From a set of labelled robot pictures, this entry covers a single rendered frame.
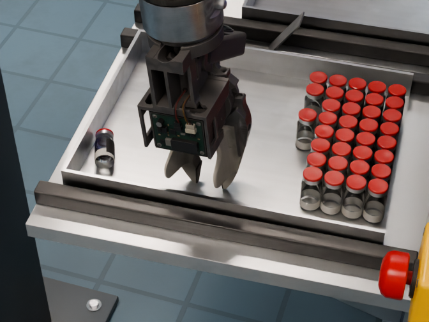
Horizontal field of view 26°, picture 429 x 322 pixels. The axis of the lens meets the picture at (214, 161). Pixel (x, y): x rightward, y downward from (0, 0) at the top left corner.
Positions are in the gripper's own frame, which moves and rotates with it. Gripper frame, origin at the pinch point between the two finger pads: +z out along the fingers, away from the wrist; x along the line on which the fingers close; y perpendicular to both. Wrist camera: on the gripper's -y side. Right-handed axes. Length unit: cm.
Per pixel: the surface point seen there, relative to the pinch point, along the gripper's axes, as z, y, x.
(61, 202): -0.6, 9.6, -13.2
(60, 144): 82, -81, -80
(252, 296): 88, -52, -19
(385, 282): -8.5, 17.2, 22.6
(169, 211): -0.5, 7.4, -1.8
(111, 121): 0.0, -4.9, -14.5
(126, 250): 2.2, 11.5, -5.3
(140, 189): -1.9, 6.5, -5.2
